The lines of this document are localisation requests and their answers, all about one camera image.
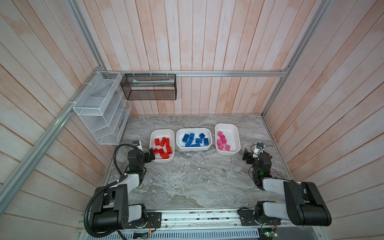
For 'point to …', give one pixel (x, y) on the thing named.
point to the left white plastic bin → (159, 133)
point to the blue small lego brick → (202, 135)
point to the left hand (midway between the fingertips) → (146, 151)
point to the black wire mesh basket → (149, 86)
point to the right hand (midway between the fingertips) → (254, 148)
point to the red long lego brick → (155, 151)
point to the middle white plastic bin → (181, 144)
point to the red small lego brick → (161, 151)
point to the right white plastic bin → (231, 132)
